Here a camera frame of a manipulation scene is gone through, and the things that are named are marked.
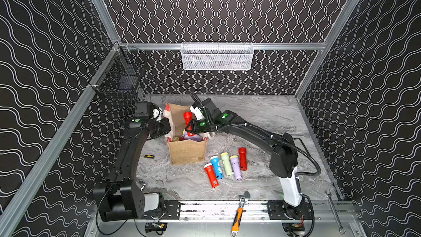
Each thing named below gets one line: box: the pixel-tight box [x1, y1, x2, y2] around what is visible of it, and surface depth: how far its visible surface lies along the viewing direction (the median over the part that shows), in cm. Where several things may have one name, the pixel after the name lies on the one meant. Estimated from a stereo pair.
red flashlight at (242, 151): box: [238, 147, 248, 171], surface depth 90 cm
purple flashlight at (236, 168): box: [230, 155, 243, 181], surface depth 87 cm
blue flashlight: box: [209, 155, 224, 180], surface depth 86 cm
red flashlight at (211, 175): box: [203, 162, 220, 189], surface depth 85 cm
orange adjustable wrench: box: [230, 190, 251, 237], surface depth 75 cm
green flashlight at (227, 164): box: [220, 151, 235, 177], surface depth 87 cm
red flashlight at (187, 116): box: [183, 111, 193, 127], surface depth 83 cm
